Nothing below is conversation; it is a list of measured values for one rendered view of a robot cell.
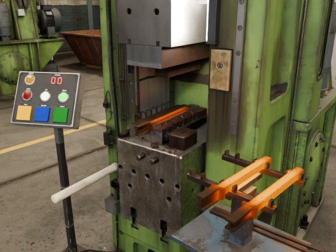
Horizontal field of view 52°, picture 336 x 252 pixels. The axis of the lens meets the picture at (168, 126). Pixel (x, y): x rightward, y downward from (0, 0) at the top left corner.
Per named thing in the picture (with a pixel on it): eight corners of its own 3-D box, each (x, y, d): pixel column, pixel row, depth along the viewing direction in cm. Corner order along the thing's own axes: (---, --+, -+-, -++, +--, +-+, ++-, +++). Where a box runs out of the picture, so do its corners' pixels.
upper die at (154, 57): (161, 69, 148) (161, 46, 145) (126, 64, 159) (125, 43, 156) (208, 57, 181) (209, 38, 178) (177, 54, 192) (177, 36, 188)
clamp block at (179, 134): (184, 151, 154) (184, 137, 152) (168, 147, 158) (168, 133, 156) (197, 143, 163) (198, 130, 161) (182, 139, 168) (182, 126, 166)
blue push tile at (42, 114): (47, 121, 173) (49, 107, 174) (33, 120, 174) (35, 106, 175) (49, 122, 175) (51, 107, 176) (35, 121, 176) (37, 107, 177)
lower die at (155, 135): (162, 145, 160) (162, 128, 158) (129, 136, 171) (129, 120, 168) (206, 121, 193) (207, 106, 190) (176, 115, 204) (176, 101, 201)
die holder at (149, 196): (179, 243, 163) (181, 157, 148) (120, 216, 184) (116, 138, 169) (231, 193, 206) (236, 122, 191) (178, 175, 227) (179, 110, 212)
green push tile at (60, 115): (66, 122, 171) (67, 108, 173) (52, 121, 172) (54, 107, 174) (67, 123, 173) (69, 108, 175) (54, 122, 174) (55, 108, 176)
